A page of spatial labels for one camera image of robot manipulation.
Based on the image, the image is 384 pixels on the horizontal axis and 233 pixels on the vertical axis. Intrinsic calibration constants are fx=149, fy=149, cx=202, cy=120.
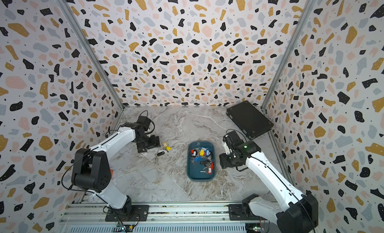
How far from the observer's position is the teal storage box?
2.82 ft

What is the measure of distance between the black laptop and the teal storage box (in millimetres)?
276

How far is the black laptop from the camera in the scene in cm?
108
